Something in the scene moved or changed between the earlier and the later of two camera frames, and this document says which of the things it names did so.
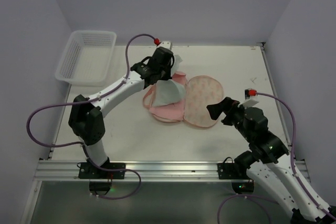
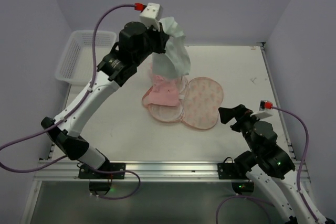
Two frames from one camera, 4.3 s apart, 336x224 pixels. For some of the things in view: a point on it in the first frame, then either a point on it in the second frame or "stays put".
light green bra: [169, 91] → [175, 61]
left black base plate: [87, 171] stays put
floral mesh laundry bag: [201, 90] stays put
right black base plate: [229, 171] stays put
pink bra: [170, 113] → [165, 91]
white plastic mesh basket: [87, 57] stays put
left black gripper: [165, 70] → [160, 41]
